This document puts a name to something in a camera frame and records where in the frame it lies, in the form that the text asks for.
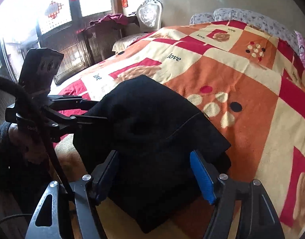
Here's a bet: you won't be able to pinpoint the orange red patterned blanket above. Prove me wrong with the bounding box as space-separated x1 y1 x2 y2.
52 20 305 238

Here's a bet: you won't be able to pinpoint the left hand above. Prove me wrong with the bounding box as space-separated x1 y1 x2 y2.
9 123 48 164

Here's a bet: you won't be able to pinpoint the maroon cloth on table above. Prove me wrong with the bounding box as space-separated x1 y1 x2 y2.
89 14 129 26

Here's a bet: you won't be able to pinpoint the floral pillow near chair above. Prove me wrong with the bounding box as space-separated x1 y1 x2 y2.
189 12 215 25

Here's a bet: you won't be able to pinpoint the white ornate chair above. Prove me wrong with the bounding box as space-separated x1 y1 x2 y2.
112 0 163 54

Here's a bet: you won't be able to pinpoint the dark wooden table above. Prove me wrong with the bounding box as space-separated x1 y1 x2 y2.
77 16 139 66

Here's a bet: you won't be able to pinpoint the red paper sign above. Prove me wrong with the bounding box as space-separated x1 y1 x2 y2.
121 0 128 9

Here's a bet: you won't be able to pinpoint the floral pillow long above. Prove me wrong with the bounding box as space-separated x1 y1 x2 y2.
213 8 300 55

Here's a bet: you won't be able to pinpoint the black pants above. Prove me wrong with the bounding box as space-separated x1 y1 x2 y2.
73 75 231 233

